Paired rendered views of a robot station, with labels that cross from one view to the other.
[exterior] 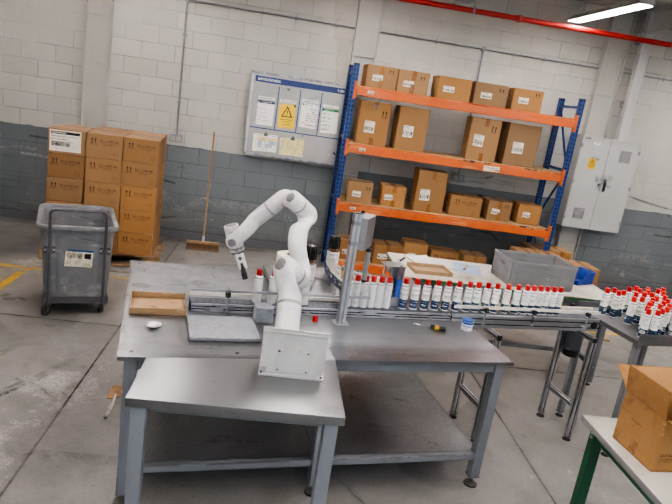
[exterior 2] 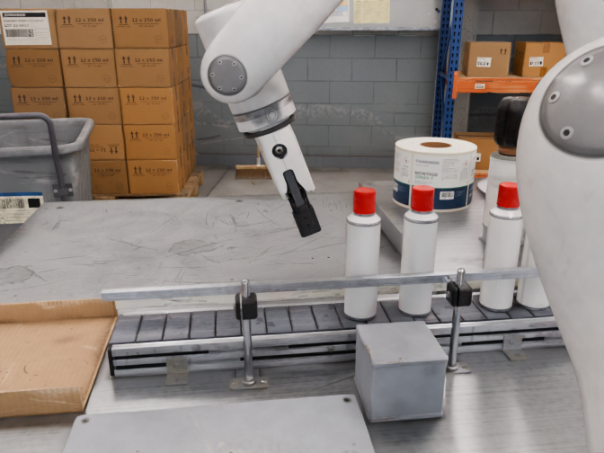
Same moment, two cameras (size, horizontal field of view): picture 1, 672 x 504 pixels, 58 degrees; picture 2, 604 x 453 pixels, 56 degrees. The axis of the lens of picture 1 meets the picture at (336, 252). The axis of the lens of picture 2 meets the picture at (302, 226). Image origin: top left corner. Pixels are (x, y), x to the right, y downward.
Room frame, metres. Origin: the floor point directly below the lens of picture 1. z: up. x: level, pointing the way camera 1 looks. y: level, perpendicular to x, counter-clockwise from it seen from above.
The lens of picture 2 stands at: (2.54, 0.36, 1.32)
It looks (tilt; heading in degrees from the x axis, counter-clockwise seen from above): 20 degrees down; 11
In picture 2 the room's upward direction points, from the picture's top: straight up
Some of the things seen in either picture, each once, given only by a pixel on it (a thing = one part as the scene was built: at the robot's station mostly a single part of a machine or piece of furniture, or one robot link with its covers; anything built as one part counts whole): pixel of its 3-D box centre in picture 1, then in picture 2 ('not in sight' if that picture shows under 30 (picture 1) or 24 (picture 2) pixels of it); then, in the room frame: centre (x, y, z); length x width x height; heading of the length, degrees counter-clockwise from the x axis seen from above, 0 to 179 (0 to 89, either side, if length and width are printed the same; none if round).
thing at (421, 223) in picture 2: (273, 286); (418, 251); (3.38, 0.34, 0.98); 0.05 x 0.05 x 0.20
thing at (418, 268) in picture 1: (429, 269); not in sight; (4.96, -0.81, 0.82); 0.34 x 0.24 x 0.03; 102
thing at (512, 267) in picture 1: (532, 270); not in sight; (5.11, -1.72, 0.91); 0.60 x 0.40 x 0.22; 100
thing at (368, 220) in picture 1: (361, 231); not in sight; (3.44, -0.13, 1.38); 0.17 x 0.10 x 0.19; 163
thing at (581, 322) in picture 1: (512, 368); not in sight; (3.93, -1.34, 0.47); 1.17 x 0.38 x 0.94; 108
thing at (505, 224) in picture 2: not in sight; (502, 246); (3.42, 0.21, 0.98); 0.05 x 0.05 x 0.20
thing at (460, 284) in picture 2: not in sight; (449, 313); (3.32, 0.29, 0.91); 0.07 x 0.03 x 0.16; 18
